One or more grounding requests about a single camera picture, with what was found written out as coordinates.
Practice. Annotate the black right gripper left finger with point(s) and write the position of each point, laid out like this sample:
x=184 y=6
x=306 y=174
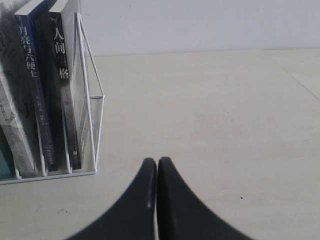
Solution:
x=131 y=217

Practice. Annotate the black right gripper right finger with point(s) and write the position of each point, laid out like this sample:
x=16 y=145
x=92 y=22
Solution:
x=181 y=215

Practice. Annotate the dark blue moon book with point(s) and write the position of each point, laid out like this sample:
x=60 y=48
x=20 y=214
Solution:
x=31 y=20

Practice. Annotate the red teal spine book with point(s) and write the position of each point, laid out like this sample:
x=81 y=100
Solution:
x=7 y=169

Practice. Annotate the grey white spine book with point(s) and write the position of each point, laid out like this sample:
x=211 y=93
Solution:
x=17 y=114

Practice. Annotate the black spine book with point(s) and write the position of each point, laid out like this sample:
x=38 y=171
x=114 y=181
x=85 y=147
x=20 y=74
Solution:
x=62 y=16

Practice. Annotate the white wire book rack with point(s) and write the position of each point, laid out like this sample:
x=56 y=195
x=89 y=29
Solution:
x=93 y=115

